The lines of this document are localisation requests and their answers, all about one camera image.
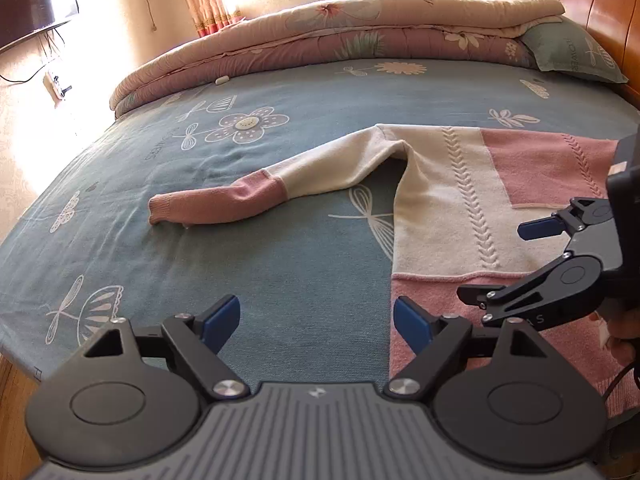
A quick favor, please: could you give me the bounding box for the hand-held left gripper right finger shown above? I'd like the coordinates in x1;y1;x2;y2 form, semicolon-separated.
384;296;556;402

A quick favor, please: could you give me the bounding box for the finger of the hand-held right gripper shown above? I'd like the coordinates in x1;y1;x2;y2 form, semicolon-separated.
518;197;616;242
457;255;568;332

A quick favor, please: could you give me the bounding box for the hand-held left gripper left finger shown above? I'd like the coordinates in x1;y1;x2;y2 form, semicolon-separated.
75;294;251;402

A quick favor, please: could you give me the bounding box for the pink and cream knit sweater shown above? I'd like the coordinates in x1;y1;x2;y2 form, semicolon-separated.
148;124;640;411

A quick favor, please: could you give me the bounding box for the person's right hand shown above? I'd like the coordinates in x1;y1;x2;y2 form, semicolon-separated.
595;307;640;361

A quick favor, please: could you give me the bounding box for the blue floral bed sheet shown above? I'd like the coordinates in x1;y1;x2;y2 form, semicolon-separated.
0;55;640;386

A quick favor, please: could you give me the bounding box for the blue-green pillow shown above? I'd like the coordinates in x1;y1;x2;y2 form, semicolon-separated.
520;15;630;84

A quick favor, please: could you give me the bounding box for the wooden bed headboard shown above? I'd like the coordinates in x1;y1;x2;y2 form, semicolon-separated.
529;0;640;111

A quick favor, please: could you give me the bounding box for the folded pink floral quilt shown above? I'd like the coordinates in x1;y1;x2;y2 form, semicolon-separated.
109;0;566;118

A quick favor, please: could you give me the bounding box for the white power strip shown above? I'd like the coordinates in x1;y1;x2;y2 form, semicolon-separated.
44;71;73;106

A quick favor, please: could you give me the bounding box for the black television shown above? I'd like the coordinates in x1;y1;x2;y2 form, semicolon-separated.
0;0;81;53

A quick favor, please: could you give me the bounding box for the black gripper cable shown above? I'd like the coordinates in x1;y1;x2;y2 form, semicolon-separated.
597;355;640;403

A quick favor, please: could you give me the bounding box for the black television cable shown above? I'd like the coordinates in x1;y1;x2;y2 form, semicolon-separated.
0;30;57;84

